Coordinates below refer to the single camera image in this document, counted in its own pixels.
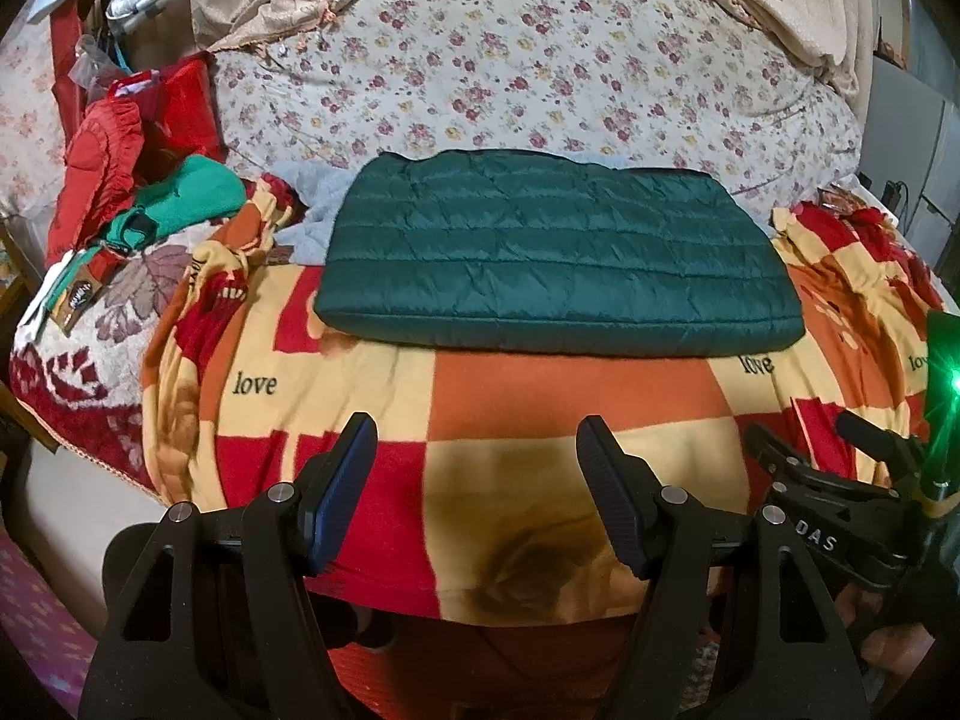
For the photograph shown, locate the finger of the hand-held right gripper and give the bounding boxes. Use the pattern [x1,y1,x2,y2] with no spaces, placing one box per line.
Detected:
[835,411,929,467]
[746,422,901,502]

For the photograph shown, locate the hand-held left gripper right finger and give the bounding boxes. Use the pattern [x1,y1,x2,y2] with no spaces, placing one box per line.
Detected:
[576,414,878,720]

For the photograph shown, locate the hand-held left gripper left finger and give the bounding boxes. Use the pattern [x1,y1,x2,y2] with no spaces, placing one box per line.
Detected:
[79,411,379,720]

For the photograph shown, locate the green quilted jacket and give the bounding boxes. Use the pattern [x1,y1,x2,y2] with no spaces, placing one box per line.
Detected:
[313,148,807,355]

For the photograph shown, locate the person's right hand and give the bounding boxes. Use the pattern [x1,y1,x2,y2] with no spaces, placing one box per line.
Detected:
[844,585,942,680]

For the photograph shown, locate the red yellow checkered blanket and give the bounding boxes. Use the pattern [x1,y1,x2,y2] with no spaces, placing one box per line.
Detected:
[141,172,947,627]

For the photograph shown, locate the maroon white leaf-pattern blanket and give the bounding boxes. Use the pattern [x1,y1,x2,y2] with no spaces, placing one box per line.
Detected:
[7,229,207,488]

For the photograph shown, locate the light blue cloth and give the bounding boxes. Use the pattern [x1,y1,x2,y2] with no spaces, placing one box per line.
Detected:
[266,157,376,267]

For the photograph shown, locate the grey refrigerator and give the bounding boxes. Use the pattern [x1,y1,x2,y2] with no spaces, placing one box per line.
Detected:
[862,56,953,256]

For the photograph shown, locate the teal green garment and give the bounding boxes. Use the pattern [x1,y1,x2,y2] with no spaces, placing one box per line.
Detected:
[101,154,248,256]

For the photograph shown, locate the dark printed packet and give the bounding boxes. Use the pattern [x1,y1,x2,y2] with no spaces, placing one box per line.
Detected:
[51,244,106,337]

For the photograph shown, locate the red bag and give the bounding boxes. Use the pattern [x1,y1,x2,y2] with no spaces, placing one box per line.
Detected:
[105,56,226,166]

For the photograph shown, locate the red puffer jacket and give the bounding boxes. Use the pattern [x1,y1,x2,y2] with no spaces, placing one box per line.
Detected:
[46,99,151,256]

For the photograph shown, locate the floral bed sheet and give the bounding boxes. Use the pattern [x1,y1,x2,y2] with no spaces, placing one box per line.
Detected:
[206,0,863,241]

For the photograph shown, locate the black charger with cable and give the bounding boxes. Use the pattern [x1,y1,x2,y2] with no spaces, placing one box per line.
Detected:
[883,178,910,233]

